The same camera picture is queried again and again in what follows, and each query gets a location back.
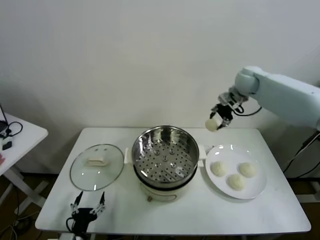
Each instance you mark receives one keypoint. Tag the white steamed baozi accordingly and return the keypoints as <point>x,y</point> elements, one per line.
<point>236,182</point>
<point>248,170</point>
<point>219,168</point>
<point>212,124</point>

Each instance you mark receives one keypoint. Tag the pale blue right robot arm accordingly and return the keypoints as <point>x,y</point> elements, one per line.
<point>282,92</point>

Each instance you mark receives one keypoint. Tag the white side table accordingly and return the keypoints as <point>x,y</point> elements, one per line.
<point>27,140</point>

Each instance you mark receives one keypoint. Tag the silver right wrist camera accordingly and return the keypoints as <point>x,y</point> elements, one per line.
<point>224,98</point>

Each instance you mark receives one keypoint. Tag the small black white device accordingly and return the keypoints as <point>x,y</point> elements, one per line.
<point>7,145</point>

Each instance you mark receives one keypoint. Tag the steel perforated steamer basket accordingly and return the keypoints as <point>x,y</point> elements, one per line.
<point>155,140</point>

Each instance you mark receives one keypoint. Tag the white oval plate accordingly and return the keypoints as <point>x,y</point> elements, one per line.
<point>220,155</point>

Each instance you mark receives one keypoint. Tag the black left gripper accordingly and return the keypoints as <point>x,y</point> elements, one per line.
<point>85,213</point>

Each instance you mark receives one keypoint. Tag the glass pot lid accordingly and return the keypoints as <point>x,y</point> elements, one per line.
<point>100,177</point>

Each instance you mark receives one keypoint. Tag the cream electric pot base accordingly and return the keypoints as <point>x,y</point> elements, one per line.
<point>162,193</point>

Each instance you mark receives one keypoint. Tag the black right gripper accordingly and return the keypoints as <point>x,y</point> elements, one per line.
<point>225,112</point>

